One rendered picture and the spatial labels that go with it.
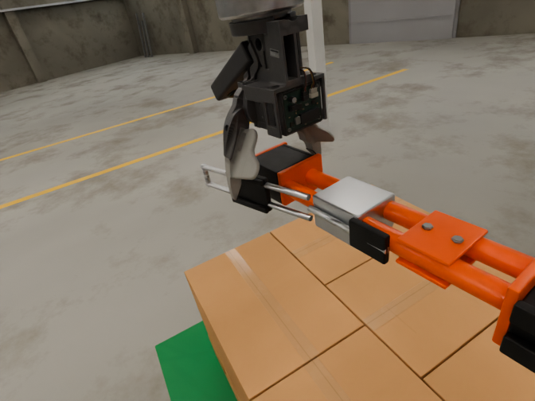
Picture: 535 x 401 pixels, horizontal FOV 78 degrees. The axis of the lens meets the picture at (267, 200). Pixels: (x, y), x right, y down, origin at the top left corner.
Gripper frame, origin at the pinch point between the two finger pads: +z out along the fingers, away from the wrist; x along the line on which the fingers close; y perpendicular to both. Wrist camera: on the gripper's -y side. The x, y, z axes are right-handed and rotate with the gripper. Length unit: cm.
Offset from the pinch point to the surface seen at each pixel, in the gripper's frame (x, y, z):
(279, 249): 32, -55, 66
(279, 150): 3.0, -2.7, -2.2
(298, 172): 1.4, 3.3, -1.2
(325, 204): -1.6, 11.4, -1.1
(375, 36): 722, -560, 109
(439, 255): -1.3, 24.4, -1.2
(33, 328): -78, -161, 120
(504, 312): -2.6, 30.2, -0.4
